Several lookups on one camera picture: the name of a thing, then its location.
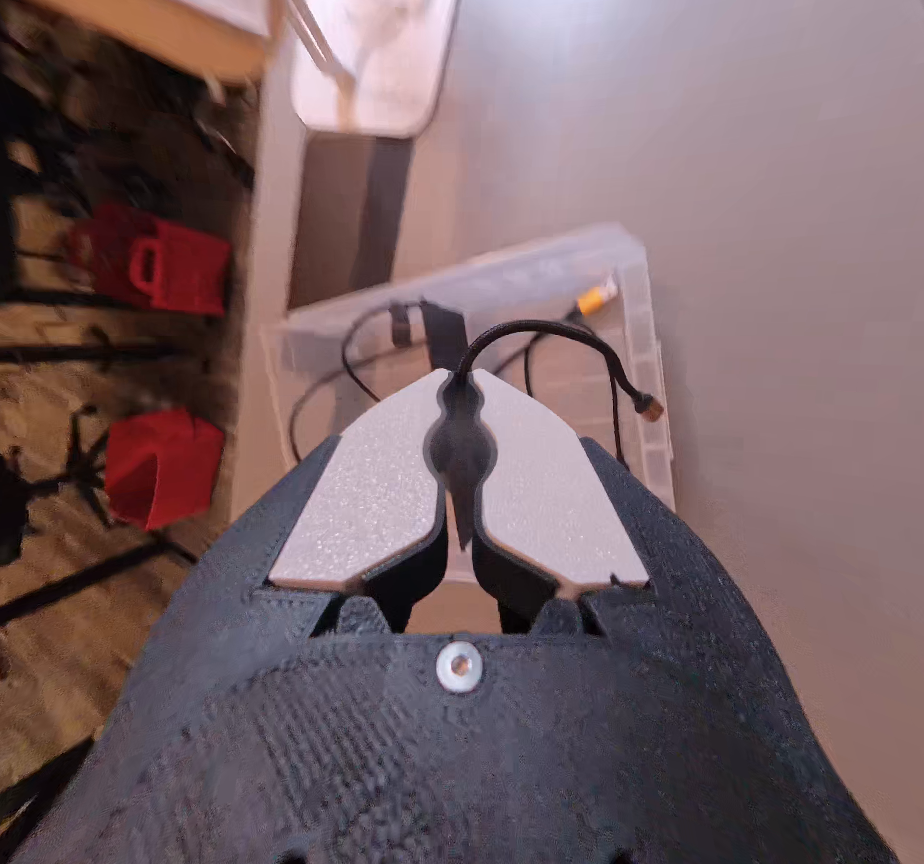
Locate black rubber power cable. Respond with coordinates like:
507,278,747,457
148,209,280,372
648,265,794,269
289,299,434,471

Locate clear plastic container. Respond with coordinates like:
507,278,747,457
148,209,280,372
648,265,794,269
287,0,475,141

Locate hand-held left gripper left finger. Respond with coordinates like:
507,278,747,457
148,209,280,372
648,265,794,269
269,368,454,588

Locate red tote with handle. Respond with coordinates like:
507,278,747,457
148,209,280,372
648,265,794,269
66,201,233,318

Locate orange plug braided usb cable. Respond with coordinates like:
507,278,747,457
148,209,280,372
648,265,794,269
505,278,622,403
451,320,667,471

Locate black tripod legs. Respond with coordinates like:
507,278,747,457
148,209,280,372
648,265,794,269
0,402,199,627

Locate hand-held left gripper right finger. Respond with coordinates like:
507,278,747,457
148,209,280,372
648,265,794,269
462,368,651,598

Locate clear plastic bin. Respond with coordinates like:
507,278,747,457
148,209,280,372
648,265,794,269
261,223,677,515

